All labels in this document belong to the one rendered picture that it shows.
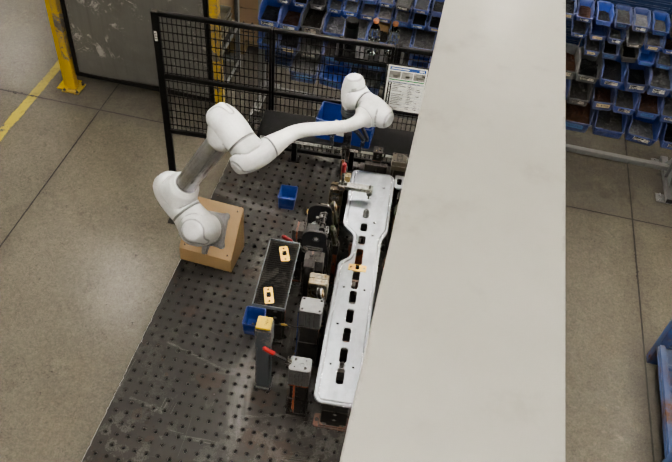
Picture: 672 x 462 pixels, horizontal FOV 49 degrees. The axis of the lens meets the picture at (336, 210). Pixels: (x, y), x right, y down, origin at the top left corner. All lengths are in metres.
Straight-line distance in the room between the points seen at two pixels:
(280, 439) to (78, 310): 1.80
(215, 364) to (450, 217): 3.14
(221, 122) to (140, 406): 1.27
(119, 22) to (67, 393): 2.62
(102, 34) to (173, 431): 3.27
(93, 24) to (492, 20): 5.28
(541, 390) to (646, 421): 4.31
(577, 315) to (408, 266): 4.55
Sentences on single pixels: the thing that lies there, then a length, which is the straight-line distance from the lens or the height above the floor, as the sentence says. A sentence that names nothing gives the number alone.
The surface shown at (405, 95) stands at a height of 1.26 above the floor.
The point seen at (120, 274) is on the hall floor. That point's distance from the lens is 4.73.
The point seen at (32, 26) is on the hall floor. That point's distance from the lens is 6.96.
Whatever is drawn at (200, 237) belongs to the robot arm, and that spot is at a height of 1.05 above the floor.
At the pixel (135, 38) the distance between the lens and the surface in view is 5.58.
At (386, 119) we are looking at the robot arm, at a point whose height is 1.65.
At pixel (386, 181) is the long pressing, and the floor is 1.00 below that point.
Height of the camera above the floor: 3.62
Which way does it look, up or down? 46 degrees down
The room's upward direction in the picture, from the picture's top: 6 degrees clockwise
